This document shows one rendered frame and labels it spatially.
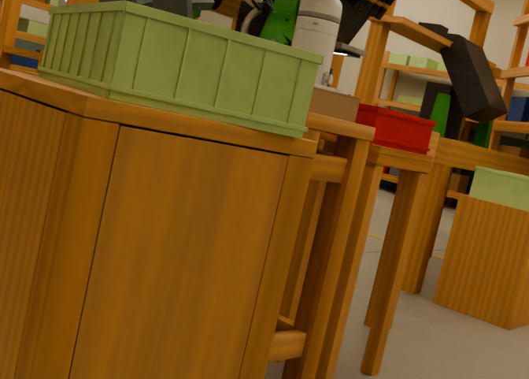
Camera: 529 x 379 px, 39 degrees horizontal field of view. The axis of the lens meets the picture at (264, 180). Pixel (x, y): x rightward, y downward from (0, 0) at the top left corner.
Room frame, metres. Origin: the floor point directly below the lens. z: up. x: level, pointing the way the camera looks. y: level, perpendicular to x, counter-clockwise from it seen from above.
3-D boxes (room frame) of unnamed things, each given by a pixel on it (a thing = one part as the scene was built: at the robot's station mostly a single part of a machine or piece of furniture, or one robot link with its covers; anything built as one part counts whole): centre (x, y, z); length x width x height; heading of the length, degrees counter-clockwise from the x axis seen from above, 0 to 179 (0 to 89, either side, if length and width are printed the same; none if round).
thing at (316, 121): (2.10, -0.05, 0.83); 0.32 x 0.32 x 0.04; 50
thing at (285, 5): (2.83, 0.06, 1.17); 0.13 x 0.12 x 0.20; 138
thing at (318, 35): (2.10, -0.05, 1.01); 0.19 x 0.19 x 0.18
